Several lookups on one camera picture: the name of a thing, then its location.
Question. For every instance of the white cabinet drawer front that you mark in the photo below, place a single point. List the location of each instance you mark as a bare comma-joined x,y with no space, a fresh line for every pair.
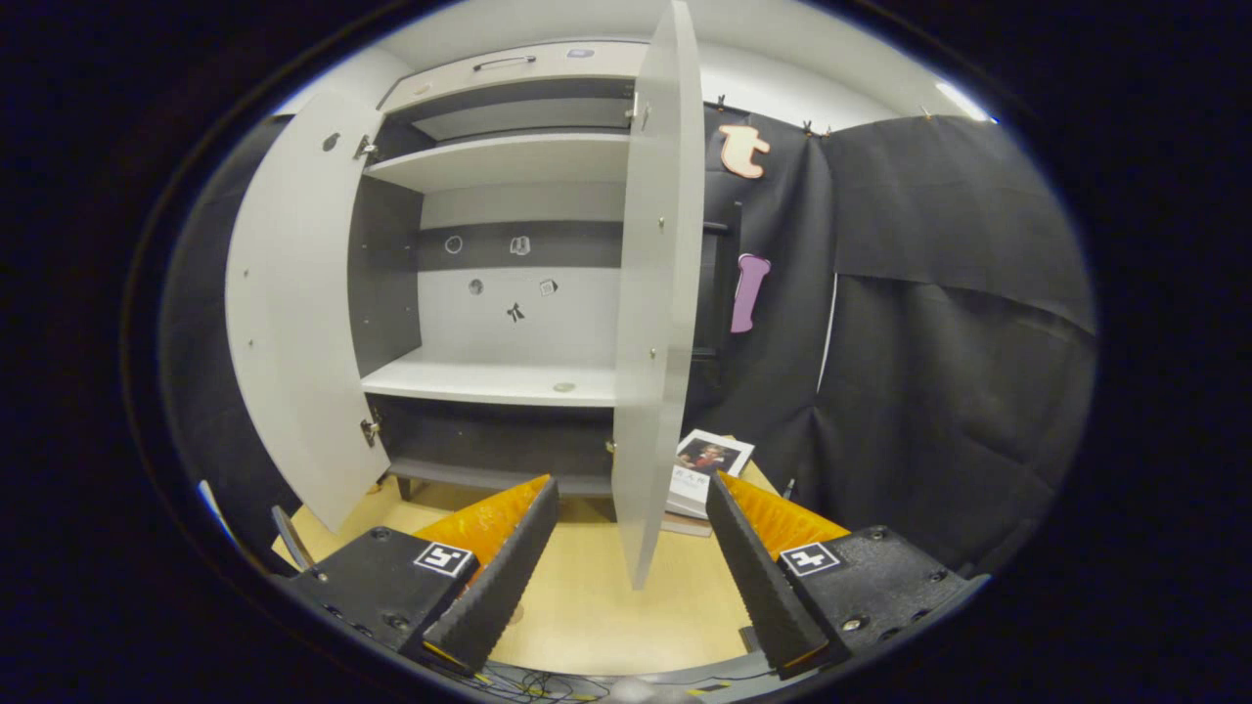
528,70

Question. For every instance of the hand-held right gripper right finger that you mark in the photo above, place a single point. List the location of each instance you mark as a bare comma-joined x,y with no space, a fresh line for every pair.
758,577

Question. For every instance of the white portrait cover book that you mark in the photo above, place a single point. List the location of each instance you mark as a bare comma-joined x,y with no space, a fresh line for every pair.
706,469

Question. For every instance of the ceiling light panel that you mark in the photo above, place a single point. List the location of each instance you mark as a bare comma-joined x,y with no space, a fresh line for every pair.
966,101

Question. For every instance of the black backdrop cloth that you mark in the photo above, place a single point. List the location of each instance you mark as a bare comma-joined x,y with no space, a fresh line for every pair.
959,391

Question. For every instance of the white cabinet door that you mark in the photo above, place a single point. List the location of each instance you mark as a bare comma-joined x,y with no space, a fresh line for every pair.
293,313
655,293

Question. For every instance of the white and grey cabinet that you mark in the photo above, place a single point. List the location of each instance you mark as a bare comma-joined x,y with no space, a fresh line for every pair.
509,161

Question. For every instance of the stacked book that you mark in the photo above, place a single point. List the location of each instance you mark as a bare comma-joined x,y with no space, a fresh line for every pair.
685,524

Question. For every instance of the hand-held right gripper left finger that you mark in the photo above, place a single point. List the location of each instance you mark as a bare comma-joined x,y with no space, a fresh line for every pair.
499,587

